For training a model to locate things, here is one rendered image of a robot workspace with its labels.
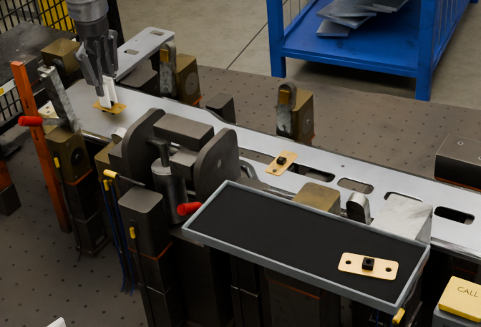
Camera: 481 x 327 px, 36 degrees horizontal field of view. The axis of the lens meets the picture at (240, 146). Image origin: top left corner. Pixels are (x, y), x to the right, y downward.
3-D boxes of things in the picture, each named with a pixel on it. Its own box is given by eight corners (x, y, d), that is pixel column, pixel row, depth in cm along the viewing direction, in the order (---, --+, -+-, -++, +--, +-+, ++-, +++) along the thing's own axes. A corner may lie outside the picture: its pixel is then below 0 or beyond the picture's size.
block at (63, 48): (107, 150, 220) (82, 42, 199) (89, 165, 215) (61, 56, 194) (87, 143, 224) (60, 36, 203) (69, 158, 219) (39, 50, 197)
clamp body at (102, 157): (164, 270, 179) (139, 144, 157) (137, 300, 171) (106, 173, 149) (142, 261, 182) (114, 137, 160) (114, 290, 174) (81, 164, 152)
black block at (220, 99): (250, 180, 203) (241, 89, 186) (231, 202, 197) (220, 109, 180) (234, 175, 206) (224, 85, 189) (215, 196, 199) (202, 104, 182)
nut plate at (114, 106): (127, 106, 179) (127, 101, 178) (118, 114, 176) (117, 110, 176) (101, 99, 183) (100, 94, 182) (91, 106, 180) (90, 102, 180)
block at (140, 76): (180, 151, 217) (165, 66, 201) (155, 173, 210) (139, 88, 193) (159, 144, 221) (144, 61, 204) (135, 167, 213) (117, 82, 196)
